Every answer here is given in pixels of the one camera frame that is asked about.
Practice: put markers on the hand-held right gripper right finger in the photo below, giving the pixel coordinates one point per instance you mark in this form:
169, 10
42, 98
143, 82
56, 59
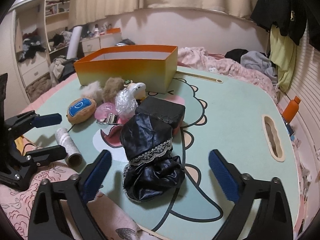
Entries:
222, 177

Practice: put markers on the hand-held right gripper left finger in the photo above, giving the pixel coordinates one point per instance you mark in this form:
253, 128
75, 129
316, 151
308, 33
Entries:
100, 172

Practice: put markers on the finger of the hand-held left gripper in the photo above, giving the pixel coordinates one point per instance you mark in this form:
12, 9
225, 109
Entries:
47, 153
48, 120

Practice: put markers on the grey paper roll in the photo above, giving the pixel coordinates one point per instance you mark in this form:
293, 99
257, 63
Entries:
67, 145

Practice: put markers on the brown capybara plush toy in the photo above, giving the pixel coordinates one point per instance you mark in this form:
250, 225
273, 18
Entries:
80, 111

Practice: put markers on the silver metal clip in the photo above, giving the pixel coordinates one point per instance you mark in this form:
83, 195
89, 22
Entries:
111, 130

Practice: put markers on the white furry scrunchie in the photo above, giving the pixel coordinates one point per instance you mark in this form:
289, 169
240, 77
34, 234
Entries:
91, 90

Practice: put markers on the black satin lace-trimmed cloth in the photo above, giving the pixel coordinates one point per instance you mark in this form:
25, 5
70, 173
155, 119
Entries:
142, 135
157, 180

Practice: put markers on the pink translucent round item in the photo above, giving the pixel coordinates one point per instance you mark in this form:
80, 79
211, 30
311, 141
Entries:
105, 110

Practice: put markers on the brown furry scrunchie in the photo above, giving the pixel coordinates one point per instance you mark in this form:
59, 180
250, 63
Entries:
111, 87

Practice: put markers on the bubble-wrapped small item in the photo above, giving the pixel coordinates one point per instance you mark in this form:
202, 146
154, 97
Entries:
126, 103

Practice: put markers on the orange cardboard box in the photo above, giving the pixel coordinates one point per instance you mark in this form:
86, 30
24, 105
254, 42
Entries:
120, 72

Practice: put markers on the black pouch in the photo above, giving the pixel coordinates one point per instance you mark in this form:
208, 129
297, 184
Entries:
160, 110

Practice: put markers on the white shelving unit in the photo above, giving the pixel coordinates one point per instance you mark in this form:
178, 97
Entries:
35, 72

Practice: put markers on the clothes heap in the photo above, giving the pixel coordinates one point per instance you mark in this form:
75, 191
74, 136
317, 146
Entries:
60, 67

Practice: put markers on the green cartoon lap table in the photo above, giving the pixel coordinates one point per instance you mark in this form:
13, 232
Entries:
237, 120

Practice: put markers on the dark clothes pile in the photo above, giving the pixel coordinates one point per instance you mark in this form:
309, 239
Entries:
31, 46

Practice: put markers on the white rolled mat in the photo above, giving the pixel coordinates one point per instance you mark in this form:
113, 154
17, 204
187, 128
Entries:
74, 42

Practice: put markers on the white drawer nightstand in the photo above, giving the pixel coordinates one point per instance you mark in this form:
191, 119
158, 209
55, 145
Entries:
93, 43

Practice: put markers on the orange bottle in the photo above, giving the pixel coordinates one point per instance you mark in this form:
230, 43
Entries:
292, 110

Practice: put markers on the cluster of small bottles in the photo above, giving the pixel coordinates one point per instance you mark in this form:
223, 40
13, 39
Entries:
98, 31

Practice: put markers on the orange box lid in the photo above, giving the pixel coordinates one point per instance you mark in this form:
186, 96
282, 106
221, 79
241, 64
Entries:
113, 31

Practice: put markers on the grey crumpled garment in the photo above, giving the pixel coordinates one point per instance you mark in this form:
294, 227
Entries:
257, 62

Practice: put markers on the black crumpled garment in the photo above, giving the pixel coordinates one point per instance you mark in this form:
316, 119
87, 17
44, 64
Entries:
235, 54

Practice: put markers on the white slatted panel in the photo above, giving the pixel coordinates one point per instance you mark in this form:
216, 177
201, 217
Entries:
310, 80

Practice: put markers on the yellow-green hanging garment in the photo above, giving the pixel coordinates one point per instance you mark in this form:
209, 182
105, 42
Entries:
281, 55

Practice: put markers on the black jacket with gold emblem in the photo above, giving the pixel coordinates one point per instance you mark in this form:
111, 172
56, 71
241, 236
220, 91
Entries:
287, 5

